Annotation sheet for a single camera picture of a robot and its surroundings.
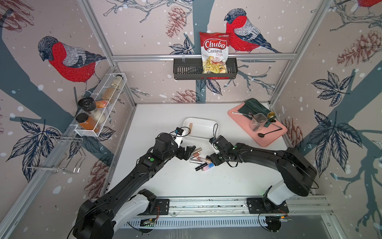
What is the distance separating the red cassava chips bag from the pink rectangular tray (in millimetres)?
408

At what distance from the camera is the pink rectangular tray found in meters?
1.00

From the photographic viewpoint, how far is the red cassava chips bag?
32.7 inches
